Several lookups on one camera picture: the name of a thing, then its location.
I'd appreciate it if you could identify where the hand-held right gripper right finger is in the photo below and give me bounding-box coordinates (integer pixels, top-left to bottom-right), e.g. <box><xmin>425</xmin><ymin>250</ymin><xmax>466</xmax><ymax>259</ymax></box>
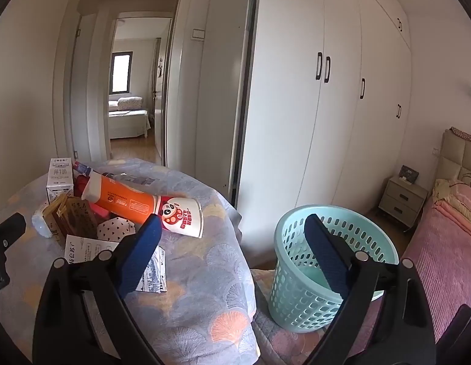
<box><xmin>304</xmin><ymin>214</ymin><xmax>438</xmax><ymax>365</ymax></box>

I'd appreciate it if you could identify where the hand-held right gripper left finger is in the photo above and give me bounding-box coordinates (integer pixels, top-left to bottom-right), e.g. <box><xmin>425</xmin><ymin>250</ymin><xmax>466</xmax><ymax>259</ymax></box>
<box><xmin>32</xmin><ymin>213</ymin><xmax>164</xmax><ymax>365</ymax></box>

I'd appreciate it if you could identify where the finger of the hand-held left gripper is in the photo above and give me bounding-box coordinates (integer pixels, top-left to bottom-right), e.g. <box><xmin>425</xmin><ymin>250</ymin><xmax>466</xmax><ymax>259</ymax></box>
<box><xmin>0</xmin><ymin>212</ymin><xmax>27</xmax><ymax>294</ymax></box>

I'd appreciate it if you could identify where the teal plastic laundry basket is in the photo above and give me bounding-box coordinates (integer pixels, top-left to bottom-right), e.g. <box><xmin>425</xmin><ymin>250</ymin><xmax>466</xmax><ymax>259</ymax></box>
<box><xmin>268</xmin><ymin>204</ymin><xmax>399</xmax><ymax>334</ymax></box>

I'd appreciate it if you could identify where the clear plastic bottle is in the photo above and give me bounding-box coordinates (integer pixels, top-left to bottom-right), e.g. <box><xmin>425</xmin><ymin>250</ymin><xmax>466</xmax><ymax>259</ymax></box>
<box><xmin>102</xmin><ymin>172</ymin><xmax>161</xmax><ymax>188</ymax></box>

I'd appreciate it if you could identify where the red blue snack box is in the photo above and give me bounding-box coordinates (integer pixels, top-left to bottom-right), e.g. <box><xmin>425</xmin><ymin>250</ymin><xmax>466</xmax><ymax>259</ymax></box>
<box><xmin>73</xmin><ymin>161</ymin><xmax>95</xmax><ymax>200</ymax></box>

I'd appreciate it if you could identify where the grey printed leaflet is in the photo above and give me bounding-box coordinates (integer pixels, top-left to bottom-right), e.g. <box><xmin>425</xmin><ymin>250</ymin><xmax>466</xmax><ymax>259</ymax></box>
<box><xmin>137</xmin><ymin>245</ymin><xmax>168</xmax><ymax>294</ymax></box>

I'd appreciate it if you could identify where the clear plastic container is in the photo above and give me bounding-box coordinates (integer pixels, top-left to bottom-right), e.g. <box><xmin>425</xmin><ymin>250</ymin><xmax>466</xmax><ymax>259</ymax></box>
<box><xmin>32</xmin><ymin>204</ymin><xmax>55</xmax><ymax>239</ymax></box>

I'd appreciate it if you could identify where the white dotted face mask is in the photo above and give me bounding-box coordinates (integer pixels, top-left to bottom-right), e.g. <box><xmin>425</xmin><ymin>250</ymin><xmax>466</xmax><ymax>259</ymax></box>
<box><xmin>96</xmin><ymin>216</ymin><xmax>136</xmax><ymax>242</ymax></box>

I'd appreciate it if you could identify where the orange white panda bottle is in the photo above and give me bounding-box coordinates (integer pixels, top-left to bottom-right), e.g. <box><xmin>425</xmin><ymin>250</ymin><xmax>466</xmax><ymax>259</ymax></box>
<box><xmin>81</xmin><ymin>171</ymin><xmax>203</xmax><ymax>239</ymax></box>

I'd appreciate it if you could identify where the white printed flat carton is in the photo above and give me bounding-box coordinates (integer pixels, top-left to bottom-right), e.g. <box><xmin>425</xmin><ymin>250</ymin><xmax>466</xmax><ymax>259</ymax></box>
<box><xmin>64</xmin><ymin>235</ymin><xmax>122</xmax><ymax>266</ymax></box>

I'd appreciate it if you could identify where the brown paper packet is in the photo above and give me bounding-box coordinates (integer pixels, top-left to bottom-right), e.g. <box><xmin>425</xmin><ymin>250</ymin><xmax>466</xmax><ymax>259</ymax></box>
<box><xmin>43</xmin><ymin>193</ymin><xmax>100</xmax><ymax>246</ymax></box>

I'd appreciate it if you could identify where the white milk carton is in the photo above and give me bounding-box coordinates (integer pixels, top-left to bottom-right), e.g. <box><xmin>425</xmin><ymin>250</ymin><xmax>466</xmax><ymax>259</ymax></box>
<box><xmin>45</xmin><ymin>157</ymin><xmax>75</xmax><ymax>206</ymax></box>

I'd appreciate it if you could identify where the white dotted blanket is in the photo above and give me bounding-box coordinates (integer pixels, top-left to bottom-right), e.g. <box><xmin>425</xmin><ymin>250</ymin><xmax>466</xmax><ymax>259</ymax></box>
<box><xmin>0</xmin><ymin>158</ymin><xmax>260</xmax><ymax>365</ymax></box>

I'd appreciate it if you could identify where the beige nightstand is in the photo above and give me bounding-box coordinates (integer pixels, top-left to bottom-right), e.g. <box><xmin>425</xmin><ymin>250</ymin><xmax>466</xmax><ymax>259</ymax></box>
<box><xmin>379</xmin><ymin>176</ymin><xmax>430</xmax><ymax>231</ymax></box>

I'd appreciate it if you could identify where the pink bed blanket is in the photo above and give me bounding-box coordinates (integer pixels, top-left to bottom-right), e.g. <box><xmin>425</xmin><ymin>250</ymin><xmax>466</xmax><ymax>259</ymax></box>
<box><xmin>400</xmin><ymin>197</ymin><xmax>471</xmax><ymax>354</ymax></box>

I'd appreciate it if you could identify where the white bed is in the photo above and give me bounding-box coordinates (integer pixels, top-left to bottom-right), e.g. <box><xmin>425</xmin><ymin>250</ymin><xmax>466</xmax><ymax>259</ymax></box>
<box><xmin>108</xmin><ymin>97</ymin><xmax>150</xmax><ymax>140</ymax></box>

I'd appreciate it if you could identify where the cream folded blanket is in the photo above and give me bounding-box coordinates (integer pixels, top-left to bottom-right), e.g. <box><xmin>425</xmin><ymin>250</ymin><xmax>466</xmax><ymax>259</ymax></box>
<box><xmin>432</xmin><ymin>178</ymin><xmax>465</xmax><ymax>207</ymax></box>

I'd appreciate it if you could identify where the peach folded blanket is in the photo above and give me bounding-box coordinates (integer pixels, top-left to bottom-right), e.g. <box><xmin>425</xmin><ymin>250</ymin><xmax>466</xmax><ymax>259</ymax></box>
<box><xmin>434</xmin><ymin>193</ymin><xmax>471</xmax><ymax>233</ymax></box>

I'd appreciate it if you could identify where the patterned pillow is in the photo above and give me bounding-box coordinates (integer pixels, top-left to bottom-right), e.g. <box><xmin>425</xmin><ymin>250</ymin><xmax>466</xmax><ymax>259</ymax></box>
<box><xmin>117</xmin><ymin>97</ymin><xmax>143</xmax><ymax>111</ymax></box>

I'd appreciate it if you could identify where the white wardrobe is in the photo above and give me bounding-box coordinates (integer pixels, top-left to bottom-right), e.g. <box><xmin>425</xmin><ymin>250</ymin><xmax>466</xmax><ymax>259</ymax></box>
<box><xmin>235</xmin><ymin>0</ymin><xmax>413</xmax><ymax>214</ymax></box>

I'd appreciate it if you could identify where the beige padded headboard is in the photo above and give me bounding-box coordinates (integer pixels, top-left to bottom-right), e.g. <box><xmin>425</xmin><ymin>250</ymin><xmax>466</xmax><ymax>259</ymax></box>
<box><xmin>436</xmin><ymin>129</ymin><xmax>471</xmax><ymax>184</ymax></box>

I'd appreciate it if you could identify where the white sliding door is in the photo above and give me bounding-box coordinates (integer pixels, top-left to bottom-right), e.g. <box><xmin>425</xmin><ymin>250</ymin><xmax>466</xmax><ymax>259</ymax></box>
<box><xmin>165</xmin><ymin>0</ymin><xmax>259</xmax><ymax>203</ymax></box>

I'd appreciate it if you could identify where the dark framed window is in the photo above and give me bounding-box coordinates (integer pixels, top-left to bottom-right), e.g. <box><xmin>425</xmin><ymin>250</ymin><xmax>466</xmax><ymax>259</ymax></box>
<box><xmin>110</xmin><ymin>51</ymin><xmax>132</xmax><ymax>94</ymax></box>

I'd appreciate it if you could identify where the floral cloth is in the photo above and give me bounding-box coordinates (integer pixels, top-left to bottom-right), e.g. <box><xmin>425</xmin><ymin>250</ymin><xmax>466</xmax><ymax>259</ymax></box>
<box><xmin>449</xmin><ymin>126</ymin><xmax>471</xmax><ymax>142</ymax></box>

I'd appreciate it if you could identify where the dark photo frame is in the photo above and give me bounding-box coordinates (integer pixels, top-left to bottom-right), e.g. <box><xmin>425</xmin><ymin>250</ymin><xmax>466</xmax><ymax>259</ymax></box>
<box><xmin>398</xmin><ymin>165</ymin><xmax>420</xmax><ymax>183</ymax></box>

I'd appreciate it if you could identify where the thin dark cable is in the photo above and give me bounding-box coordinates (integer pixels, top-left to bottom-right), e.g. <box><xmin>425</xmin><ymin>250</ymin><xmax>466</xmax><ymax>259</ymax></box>
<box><xmin>452</xmin><ymin>172</ymin><xmax>471</xmax><ymax>191</ymax></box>

